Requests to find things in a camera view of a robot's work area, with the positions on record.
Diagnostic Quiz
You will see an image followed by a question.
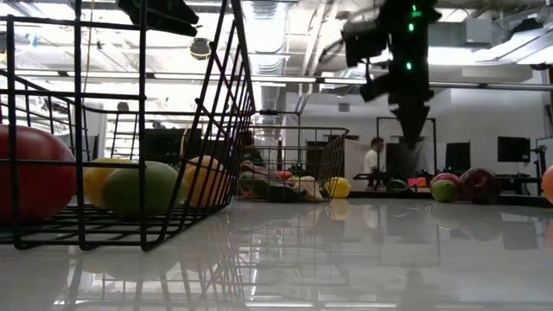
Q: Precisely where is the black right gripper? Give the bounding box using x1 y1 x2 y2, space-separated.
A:
359 36 435 150

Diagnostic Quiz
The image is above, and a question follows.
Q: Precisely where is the red apple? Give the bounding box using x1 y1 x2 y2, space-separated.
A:
0 124 78 225
429 172 461 191

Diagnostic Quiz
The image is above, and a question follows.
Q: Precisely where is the green lime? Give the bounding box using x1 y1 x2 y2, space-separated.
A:
430 179 458 204
101 161 181 217

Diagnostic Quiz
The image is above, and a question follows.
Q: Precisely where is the dark red plum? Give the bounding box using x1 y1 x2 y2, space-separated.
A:
459 167 501 205

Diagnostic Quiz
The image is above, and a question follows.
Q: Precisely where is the yellow lemon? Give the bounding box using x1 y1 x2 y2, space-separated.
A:
323 175 353 200
83 157 130 211

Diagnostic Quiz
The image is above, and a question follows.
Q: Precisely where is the white garlic bulb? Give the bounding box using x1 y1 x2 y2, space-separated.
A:
297 175 323 202

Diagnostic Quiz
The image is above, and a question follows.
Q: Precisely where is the orange fruit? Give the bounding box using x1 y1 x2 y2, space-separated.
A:
540 165 553 204

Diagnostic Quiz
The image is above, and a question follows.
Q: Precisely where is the yellow-orange mango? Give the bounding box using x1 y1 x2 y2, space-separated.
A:
181 155 232 209

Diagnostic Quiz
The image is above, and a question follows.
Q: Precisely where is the dark red long pepper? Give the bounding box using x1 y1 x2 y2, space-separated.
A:
239 162 277 181

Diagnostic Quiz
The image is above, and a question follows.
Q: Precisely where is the person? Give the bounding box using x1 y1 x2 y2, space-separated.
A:
363 136 385 191

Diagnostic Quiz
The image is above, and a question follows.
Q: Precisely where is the black metal rig frame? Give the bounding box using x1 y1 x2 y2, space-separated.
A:
375 115 437 174

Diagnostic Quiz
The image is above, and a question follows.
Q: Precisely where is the round black overhead camera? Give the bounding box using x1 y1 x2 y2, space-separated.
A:
188 37 213 61

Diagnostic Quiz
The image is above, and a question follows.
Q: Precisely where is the black wall monitor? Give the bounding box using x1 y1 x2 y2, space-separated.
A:
444 141 472 172
496 136 531 163

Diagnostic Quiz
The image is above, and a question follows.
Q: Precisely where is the grey wire basket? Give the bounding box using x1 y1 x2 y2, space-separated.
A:
235 126 350 204

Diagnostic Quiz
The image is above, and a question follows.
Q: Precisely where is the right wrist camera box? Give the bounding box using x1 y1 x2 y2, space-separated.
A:
344 20 389 69

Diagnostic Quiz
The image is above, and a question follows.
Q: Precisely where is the black wire basket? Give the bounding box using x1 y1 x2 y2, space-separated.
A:
0 0 257 252

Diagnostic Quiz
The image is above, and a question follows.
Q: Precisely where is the black metal table frame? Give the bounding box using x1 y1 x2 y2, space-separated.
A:
347 189 553 207

